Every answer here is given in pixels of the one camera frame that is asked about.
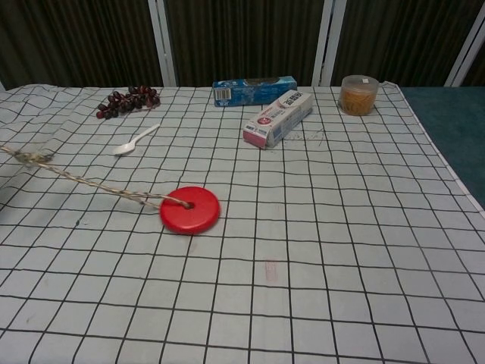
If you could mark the red plastic disc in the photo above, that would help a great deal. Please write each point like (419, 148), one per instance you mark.
(189, 209)

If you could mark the white grid-pattern tablecloth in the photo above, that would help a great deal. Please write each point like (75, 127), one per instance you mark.
(265, 246)

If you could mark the white and pink toothpaste box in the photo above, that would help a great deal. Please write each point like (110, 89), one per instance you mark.
(280, 117)

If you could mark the blue rectangular carton box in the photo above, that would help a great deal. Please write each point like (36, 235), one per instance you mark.
(252, 91)

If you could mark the white plastic spoon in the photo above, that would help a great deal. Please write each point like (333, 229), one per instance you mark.
(130, 145)

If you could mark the dark red grape bunch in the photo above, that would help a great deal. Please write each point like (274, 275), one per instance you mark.
(127, 101)

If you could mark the clear jar of rubber bands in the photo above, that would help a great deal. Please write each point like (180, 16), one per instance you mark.
(358, 96)

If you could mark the dark pleated curtain screen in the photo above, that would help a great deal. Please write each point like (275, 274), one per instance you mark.
(246, 38)

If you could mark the white screen frame post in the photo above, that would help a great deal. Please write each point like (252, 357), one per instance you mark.
(466, 53)
(326, 41)
(163, 41)

